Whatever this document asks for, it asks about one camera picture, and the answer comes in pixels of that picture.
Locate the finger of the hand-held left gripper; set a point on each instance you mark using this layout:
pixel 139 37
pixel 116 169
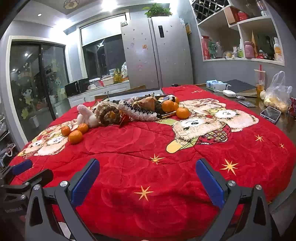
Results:
pixel 40 176
pixel 22 166

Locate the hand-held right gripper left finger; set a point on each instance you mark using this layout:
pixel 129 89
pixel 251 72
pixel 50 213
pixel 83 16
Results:
pixel 86 183

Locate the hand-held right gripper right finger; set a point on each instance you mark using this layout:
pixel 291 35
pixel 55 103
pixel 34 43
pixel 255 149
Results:
pixel 211 183

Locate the cream knit scrunchie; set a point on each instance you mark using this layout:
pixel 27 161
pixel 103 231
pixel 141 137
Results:
pixel 101 107

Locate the brown paper pyramid packet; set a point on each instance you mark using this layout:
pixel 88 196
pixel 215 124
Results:
pixel 148 103

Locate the shallow black white box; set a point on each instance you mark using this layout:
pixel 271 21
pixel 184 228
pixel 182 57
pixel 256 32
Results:
pixel 134 93

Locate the metal storage rack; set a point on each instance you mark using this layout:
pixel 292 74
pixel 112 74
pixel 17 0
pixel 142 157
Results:
pixel 4 139

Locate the red bear print blanket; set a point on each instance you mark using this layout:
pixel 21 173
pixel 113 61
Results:
pixel 138 166

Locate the brown lace-edged scrunchie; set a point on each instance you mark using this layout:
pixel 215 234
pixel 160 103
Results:
pixel 106 120

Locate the fluffy pink white plush toy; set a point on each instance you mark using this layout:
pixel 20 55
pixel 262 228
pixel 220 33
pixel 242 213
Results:
pixel 86 115

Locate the glass sliding door with stickers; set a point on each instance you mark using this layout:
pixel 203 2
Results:
pixel 34 88

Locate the long red gold box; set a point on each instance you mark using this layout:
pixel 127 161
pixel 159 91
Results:
pixel 168 114

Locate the dark smartphone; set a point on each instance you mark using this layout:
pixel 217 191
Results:
pixel 270 114

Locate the dark brown knit scrunchie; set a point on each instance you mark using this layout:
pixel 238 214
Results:
pixel 159 107

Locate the white kitchen cabinet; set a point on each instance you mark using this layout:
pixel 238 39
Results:
pixel 104 91

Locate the white mug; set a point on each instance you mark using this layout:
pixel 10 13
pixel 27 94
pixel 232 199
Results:
pixel 91 87

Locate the black microwave oven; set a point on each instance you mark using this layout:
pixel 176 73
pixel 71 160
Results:
pixel 76 87

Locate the blue white tissue pack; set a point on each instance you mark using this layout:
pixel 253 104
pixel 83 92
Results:
pixel 216 85

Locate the black notebook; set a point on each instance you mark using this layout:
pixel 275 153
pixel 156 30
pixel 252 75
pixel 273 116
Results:
pixel 240 87

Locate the white plastic basin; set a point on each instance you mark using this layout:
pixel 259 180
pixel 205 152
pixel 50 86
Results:
pixel 107 81

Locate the clear plastic bag of food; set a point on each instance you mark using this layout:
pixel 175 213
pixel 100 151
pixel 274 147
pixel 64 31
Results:
pixel 277 97

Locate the wooden chair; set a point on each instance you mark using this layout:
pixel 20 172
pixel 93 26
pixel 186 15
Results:
pixel 138 87

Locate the yellow glass bottle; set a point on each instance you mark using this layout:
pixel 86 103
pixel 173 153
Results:
pixel 119 74
pixel 115 75

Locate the red packet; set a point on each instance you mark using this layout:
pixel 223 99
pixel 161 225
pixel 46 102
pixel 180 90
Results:
pixel 292 105

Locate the drink cup with red straw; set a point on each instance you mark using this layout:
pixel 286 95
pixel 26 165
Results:
pixel 260 81

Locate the white plastic bag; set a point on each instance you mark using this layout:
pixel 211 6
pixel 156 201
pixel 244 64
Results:
pixel 124 69

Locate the dark kitchen window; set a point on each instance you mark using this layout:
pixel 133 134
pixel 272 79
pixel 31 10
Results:
pixel 101 55

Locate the green box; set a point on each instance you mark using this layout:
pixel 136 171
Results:
pixel 212 49

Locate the tall red box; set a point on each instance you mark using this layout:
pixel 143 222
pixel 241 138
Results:
pixel 205 47

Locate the silver double-door refrigerator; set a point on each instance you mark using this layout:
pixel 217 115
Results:
pixel 171 51

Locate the pink thermos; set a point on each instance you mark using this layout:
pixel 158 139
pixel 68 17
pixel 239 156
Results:
pixel 248 48

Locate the white bottle with orange label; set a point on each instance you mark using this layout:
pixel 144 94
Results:
pixel 278 49

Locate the cardboard box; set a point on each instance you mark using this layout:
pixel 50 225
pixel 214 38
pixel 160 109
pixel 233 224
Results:
pixel 231 15

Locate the red container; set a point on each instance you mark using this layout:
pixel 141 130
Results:
pixel 242 15

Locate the geometric pendant lamp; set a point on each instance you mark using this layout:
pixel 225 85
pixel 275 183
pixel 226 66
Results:
pixel 70 3

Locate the dark lattice wine rack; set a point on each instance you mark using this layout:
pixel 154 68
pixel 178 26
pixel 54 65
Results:
pixel 210 8

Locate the green potted plant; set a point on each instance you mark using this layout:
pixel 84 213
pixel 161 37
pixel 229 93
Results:
pixel 157 10

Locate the white wall shelf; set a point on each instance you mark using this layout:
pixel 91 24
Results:
pixel 254 19

